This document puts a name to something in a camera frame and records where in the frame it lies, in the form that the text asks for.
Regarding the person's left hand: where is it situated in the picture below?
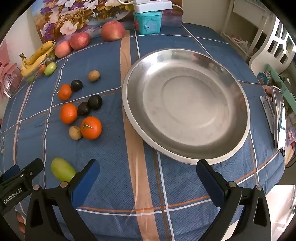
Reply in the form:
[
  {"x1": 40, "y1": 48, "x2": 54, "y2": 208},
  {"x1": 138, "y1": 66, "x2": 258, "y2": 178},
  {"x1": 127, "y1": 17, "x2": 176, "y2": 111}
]
[{"x1": 16, "y1": 213, "x2": 25, "y2": 234}]

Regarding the cartoon printed packet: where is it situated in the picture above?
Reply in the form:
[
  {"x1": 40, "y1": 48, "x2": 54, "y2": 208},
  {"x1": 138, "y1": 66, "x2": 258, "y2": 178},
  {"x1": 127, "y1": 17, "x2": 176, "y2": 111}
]
[{"x1": 285, "y1": 126, "x2": 296, "y2": 153}]

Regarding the orange tangerine with stem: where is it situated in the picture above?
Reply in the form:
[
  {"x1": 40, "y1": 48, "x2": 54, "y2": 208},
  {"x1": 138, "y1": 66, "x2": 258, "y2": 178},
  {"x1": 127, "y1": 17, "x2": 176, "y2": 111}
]
[{"x1": 80, "y1": 116, "x2": 102, "y2": 140}]

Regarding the blue plaid tablecloth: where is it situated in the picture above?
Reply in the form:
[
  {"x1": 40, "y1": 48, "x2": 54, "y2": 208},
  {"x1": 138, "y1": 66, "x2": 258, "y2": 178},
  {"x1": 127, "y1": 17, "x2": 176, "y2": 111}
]
[{"x1": 0, "y1": 22, "x2": 286, "y2": 241}]

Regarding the teal plastic box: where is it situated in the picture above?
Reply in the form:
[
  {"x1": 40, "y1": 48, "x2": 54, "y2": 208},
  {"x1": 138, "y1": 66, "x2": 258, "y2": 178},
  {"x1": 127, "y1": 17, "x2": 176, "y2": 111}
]
[{"x1": 133, "y1": 11, "x2": 162, "y2": 35}]

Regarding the large green jujube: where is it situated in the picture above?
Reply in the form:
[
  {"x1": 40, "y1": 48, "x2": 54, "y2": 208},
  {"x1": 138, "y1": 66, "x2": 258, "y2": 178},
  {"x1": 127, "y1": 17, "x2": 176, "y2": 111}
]
[{"x1": 50, "y1": 158, "x2": 77, "y2": 182}]

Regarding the white phone stand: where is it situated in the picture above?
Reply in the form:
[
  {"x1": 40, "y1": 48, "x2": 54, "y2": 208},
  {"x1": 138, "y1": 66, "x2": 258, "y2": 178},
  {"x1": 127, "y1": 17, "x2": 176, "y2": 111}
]
[{"x1": 260, "y1": 95, "x2": 275, "y2": 134}]

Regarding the white power adapter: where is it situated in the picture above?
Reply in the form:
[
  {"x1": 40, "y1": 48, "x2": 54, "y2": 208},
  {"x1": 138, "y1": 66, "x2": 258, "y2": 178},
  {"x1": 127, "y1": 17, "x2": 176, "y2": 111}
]
[{"x1": 134, "y1": 0, "x2": 173, "y2": 14}]

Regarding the pale pink apple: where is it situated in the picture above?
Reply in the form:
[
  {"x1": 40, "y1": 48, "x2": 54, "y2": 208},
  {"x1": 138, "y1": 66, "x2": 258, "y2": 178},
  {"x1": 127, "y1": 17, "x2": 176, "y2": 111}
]
[{"x1": 54, "y1": 41, "x2": 72, "y2": 58}]

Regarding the dark red apple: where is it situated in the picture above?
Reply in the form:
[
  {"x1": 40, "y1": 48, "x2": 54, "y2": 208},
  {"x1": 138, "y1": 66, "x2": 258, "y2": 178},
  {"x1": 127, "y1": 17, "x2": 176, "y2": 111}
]
[{"x1": 70, "y1": 32, "x2": 91, "y2": 50}]

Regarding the white shelf frame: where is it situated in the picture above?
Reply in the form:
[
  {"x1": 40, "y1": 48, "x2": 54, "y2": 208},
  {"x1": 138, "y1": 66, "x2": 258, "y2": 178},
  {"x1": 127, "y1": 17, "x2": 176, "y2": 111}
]
[{"x1": 220, "y1": 0, "x2": 275, "y2": 58}]

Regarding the round printed tin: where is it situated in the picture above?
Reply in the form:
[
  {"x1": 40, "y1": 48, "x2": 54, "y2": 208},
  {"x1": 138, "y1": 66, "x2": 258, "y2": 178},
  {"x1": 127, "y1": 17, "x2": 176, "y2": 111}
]
[{"x1": 257, "y1": 71, "x2": 272, "y2": 86}]

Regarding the white chair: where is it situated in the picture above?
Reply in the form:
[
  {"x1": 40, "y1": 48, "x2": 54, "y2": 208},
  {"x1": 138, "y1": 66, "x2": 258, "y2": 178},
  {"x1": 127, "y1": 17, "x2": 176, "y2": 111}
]
[{"x1": 248, "y1": 16, "x2": 296, "y2": 70}]

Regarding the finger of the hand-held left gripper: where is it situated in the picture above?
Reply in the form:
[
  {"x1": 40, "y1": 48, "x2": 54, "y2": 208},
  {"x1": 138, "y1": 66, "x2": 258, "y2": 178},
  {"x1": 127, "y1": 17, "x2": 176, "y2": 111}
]
[
  {"x1": 0, "y1": 164, "x2": 21, "y2": 184},
  {"x1": 14, "y1": 158, "x2": 44, "y2": 186}
]

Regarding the large red apple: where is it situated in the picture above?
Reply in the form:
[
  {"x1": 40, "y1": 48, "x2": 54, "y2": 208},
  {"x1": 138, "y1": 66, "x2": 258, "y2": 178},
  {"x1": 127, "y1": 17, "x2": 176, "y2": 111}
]
[{"x1": 101, "y1": 20, "x2": 125, "y2": 42}]

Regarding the brown longan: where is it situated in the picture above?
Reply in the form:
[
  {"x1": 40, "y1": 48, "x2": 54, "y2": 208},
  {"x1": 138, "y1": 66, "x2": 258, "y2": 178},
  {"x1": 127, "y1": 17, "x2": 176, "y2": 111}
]
[
  {"x1": 68, "y1": 125, "x2": 83, "y2": 140},
  {"x1": 88, "y1": 70, "x2": 100, "y2": 82}
]

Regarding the silver metal bowl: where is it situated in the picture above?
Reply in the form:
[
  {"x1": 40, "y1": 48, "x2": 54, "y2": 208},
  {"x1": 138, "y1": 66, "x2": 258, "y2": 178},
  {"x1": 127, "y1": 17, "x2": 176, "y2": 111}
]
[{"x1": 122, "y1": 48, "x2": 251, "y2": 165}]

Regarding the small orange tangerine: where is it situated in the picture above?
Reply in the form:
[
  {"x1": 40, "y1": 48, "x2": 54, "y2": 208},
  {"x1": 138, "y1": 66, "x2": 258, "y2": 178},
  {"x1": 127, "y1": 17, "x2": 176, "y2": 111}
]
[{"x1": 57, "y1": 84, "x2": 73, "y2": 101}]

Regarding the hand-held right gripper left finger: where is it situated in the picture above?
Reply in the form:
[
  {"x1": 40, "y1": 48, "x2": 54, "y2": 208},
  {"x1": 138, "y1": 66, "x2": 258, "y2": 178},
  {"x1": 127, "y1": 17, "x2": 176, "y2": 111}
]
[{"x1": 25, "y1": 159, "x2": 100, "y2": 241}]

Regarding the smartphone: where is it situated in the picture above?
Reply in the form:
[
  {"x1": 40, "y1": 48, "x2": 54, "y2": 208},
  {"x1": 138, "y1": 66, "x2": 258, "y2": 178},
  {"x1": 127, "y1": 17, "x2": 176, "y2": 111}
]
[{"x1": 271, "y1": 85, "x2": 286, "y2": 149}]

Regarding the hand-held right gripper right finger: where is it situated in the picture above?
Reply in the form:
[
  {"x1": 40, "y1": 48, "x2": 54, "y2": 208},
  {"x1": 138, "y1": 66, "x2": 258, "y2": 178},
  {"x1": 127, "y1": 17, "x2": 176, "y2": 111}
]
[{"x1": 196, "y1": 159, "x2": 271, "y2": 241}]

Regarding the bunch of yellow bananas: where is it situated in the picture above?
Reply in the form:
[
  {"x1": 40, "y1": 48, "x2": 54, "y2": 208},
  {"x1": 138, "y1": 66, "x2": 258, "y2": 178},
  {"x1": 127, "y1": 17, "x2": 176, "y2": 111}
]
[{"x1": 19, "y1": 40, "x2": 56, "y2": 77}]

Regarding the pink gift bag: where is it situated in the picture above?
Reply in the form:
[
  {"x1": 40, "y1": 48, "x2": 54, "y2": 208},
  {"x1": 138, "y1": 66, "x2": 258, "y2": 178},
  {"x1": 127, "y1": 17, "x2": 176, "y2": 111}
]
[{"x1": 0, "y1": 40, "x2": 23, "y2": 98}]

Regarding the black plum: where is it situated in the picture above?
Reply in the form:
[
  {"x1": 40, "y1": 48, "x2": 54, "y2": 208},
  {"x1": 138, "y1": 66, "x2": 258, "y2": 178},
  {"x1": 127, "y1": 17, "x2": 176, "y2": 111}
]
[
  {"x1": 88, "y1": 95, "x2": 103, "y2": 110},
  {"x1": 70, "y1": 79, "x2": 83, "y2": 92},
  {"x1": 77, "y1": 101, "x2": 91, "y2": 117}
]

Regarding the clear plastic container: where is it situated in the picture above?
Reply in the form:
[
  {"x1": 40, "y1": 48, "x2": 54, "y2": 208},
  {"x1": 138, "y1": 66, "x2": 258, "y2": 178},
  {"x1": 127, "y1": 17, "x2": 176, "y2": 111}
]
[{"x1": 161, "y1": 11, "x2": 183, "y2": 27}]

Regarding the clear glass dish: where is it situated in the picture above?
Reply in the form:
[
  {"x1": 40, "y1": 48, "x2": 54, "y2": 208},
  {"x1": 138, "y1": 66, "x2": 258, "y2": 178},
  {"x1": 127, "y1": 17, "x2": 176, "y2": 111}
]
[{"x1": 22, "y1": 52, "x2": 57, "y2": 83}]

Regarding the green board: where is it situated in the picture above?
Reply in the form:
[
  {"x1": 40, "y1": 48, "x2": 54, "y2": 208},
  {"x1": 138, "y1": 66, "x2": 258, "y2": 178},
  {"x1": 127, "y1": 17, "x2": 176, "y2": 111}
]
[{"x1": 265, "y1": 64, "x2": 296, "y2": 103}]

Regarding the floral painting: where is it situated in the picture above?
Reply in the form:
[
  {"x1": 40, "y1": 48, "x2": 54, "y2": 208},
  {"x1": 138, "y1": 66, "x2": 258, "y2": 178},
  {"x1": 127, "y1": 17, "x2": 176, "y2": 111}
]
[{"x1": 31, "y1": 0, "x2": 139, "y2": 44}]

